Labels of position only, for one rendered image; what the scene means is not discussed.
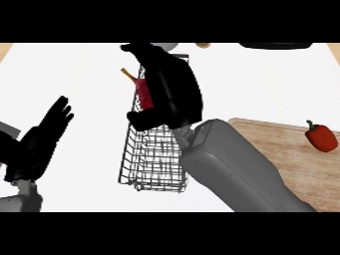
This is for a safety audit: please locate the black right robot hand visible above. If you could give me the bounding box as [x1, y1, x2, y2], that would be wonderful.
[120, 42, 205, 132]

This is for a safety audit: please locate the wooden cutting board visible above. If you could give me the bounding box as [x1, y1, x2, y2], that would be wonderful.
[227, 117, 340, 213]

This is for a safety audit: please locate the wire tiered basket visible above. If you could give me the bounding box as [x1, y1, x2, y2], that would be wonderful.
[117, 53, 191, 194]

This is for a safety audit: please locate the grey round bowl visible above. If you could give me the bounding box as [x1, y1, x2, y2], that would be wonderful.
[150, 42, 181, 53]

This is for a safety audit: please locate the red pear with green stem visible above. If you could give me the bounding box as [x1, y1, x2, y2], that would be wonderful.
[304, 120, 340, 153]

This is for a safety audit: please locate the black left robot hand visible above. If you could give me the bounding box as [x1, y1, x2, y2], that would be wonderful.
[0, 95, 76, 183]

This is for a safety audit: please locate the dark round pan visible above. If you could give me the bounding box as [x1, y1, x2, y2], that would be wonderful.
[237, 42, 314, 51]

